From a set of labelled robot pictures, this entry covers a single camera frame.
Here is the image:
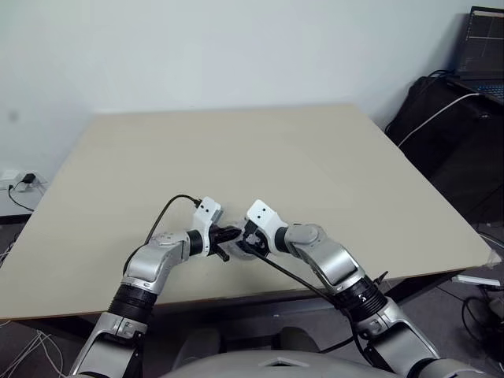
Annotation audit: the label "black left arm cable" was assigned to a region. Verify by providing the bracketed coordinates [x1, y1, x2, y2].
[123, 194, 202, 279]

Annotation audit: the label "white cable over bag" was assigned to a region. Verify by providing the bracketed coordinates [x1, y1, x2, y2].
[396, 92, 482, 147]

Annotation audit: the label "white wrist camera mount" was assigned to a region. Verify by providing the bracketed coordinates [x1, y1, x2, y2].
[245, 198, 289, 254]
[192, 196, 226, 258]

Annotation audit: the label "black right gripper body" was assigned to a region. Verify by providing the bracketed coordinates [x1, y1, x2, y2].
[240, 220, 272, 258]

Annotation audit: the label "white floor power strip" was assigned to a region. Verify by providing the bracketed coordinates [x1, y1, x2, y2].
[451, 272, 502, 287]

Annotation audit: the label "white wall power strip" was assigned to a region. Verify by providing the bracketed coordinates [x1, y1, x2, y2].
[0, 169, 47, 193]

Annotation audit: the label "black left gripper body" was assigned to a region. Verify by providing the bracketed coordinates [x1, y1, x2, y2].
[207, 226, 226, 254]

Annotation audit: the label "black adapter cable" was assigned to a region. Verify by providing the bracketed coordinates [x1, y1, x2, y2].
[7, 183, 35, 214]

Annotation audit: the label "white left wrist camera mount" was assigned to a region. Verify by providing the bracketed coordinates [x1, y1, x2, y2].
[192, 196, 226, 258]

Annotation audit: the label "open black laptop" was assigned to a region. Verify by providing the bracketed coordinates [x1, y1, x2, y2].
[446, 6, 504, 105]

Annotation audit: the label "large black bag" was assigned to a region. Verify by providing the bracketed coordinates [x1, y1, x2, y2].
[384, 76, 504, 226]

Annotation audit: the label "black floor cables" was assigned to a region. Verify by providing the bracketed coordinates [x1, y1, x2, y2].
[460, 285, 504, 347]

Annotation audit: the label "white floor cables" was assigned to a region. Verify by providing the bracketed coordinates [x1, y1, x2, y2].
[0, 318, 66, 378]

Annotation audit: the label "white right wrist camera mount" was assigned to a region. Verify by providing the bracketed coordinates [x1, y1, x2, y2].
[245, 198, 289, 254]

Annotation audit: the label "grey robot torso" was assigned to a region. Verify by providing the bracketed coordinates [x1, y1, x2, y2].
[159, 345, 487, 378]

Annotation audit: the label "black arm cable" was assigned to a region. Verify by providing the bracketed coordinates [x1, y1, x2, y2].
[123, 194, 202, 279]
[243, 244, 377, 369]

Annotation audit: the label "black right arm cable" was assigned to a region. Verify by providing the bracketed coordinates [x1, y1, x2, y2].
[243, 244, 377, 369]

